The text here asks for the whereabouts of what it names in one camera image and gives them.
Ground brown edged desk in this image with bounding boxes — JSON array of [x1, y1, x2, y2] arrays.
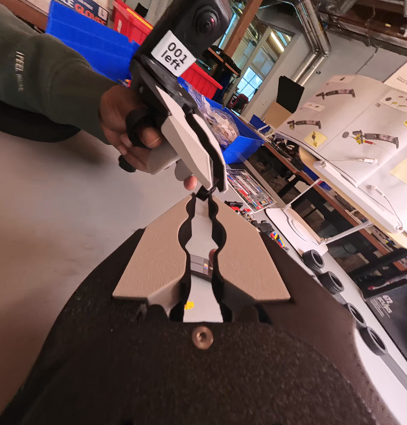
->
[[243, 116, 407, 270]]

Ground lego set box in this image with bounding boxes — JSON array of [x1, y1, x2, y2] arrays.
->
[[363, 268, 407, 367]]

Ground person's left hand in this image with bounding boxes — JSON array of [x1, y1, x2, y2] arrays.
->
[[99, 85, 198, 191]]

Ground wooden post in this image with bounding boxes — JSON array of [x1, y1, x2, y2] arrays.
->
[[223, 0, 264, 57]]

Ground red storage bin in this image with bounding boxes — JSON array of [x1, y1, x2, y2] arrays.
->
[[112, 0, 224, 100]]

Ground clear bags of lego pieces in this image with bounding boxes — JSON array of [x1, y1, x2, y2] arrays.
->
[[183, 81, 240, 151]]

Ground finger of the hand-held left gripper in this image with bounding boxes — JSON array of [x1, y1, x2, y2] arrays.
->
[[190, 113, 229, 194], [155, 86, 213, 190]]

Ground black lego tyre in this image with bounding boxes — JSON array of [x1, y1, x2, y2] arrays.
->
[[302, 250, 325, 271], [360, 326, 388, 356], [318, 270, 344, 295], [345, 302, 367, 329]]

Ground window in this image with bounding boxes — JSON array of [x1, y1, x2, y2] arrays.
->
[[237, 27, 294, 100]]

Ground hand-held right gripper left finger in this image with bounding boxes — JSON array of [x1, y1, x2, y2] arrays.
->
[[112, 194, 196, 311]]

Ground white book stand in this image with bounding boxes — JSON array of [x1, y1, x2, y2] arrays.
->
[[266, 146, 407, 253]]

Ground lego car chassis assembly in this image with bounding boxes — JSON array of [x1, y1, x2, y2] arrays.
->
[[223, 199, 274, 234]]

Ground open cardboard box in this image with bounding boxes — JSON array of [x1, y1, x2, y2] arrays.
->
[[263, 76, 305, 130]]

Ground black holographic curved lego panel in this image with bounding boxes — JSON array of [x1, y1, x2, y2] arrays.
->
[[190, 253, 215, 277]]

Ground small black lego liftarm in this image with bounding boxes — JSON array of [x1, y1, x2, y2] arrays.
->
[[195, 181, 221, 201]]

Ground large blue storage bin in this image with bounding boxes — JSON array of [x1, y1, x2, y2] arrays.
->
[[46, 0, 141, 83]]

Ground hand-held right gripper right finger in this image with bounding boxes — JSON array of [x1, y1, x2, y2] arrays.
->
[[208, 195, 291, 313]]

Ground glove carton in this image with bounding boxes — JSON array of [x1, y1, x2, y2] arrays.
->
[[56, 0, 109, 25]]

